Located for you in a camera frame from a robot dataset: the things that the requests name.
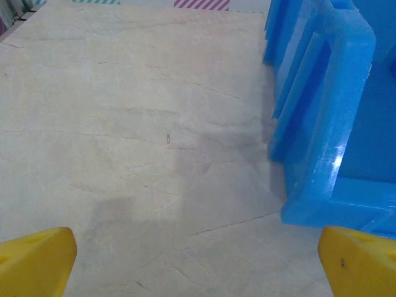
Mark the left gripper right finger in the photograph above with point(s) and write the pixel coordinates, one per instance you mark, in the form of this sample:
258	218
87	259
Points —
362	266

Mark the blue three-compartment bin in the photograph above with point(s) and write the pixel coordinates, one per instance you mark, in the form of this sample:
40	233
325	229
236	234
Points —
340	92

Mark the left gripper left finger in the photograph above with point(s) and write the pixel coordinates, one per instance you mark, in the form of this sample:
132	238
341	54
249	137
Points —
34	263

